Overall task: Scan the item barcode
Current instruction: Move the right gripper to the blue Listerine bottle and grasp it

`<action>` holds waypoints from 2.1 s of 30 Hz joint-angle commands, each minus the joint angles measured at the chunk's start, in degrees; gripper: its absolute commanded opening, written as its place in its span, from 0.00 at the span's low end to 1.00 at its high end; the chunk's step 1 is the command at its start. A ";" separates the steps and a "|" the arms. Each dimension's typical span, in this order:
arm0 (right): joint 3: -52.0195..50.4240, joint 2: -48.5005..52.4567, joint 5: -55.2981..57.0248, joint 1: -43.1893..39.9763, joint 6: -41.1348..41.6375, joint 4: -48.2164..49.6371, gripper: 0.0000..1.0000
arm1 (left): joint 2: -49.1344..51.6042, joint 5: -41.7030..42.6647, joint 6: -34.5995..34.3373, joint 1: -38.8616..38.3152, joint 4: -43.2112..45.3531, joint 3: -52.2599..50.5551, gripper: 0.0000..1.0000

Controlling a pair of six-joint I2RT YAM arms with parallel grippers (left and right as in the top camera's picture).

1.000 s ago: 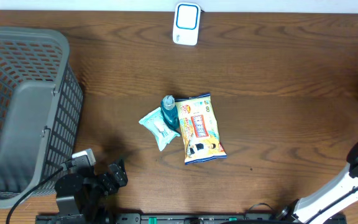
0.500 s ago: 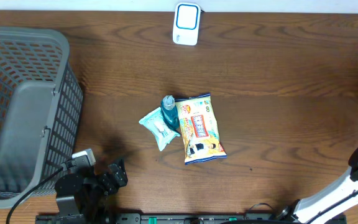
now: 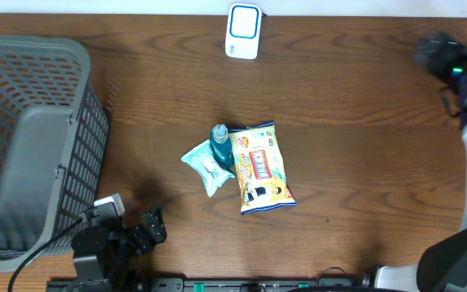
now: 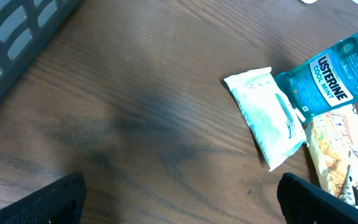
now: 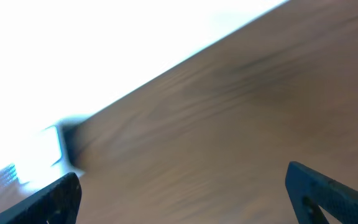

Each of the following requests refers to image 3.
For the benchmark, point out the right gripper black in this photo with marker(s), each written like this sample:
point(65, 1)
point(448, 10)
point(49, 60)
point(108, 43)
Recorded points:
point(452, 49)

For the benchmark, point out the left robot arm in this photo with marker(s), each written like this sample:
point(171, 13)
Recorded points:
point(105, 252)

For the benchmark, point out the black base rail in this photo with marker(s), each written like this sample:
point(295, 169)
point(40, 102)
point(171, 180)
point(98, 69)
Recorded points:
point(254, 285)

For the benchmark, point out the yellow snack bag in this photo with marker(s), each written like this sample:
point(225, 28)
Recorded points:
point(260, 169)

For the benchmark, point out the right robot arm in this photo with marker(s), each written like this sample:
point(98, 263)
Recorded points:
point(443, 266)

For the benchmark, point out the white barcode scanner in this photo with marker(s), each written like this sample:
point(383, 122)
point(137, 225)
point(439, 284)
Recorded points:
point(243, 31)

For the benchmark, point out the mint wet wipes pack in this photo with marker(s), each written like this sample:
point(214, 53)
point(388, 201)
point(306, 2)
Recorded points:
point(201, 159)

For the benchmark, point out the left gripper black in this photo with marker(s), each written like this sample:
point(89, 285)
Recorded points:
point(145, 242)

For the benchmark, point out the blue mouthwash bottle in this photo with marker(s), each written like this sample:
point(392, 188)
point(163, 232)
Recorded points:
point(221, 146)

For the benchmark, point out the grey plastic basket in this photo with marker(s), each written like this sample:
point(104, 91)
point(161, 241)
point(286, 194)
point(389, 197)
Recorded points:
point(53, 136)

